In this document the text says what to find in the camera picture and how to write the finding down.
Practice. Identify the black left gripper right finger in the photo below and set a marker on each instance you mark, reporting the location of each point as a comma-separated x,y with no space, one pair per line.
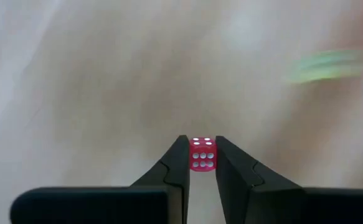
237,174

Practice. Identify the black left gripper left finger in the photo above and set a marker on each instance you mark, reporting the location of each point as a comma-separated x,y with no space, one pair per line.
178,174

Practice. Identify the yellow-green translucent die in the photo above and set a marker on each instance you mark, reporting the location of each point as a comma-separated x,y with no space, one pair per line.
324,67

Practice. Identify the red translucent die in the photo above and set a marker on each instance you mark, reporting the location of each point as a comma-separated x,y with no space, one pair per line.
203,155

